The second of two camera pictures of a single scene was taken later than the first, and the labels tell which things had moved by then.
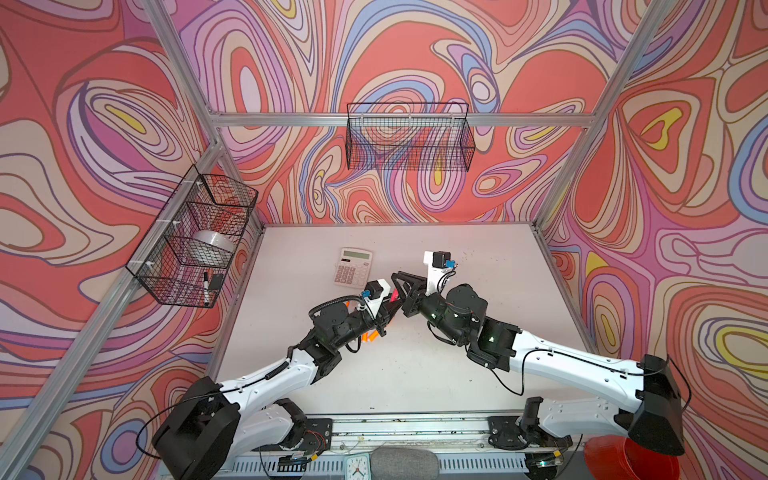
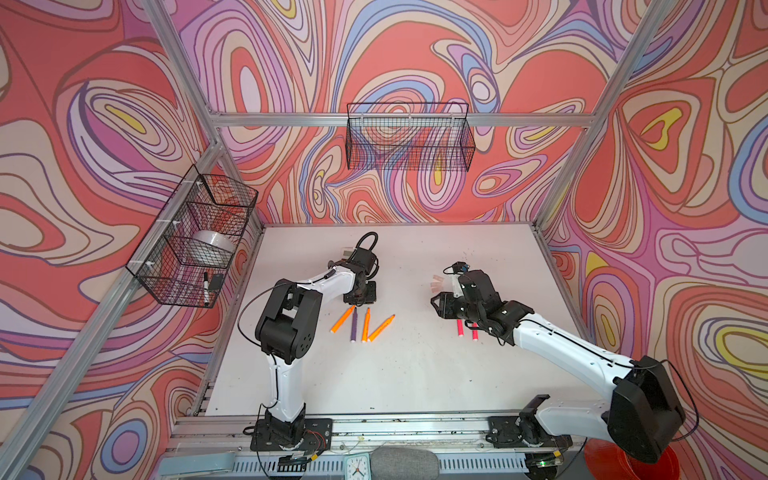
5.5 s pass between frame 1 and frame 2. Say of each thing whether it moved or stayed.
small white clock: stayed
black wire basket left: stayed
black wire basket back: stayed
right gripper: moved
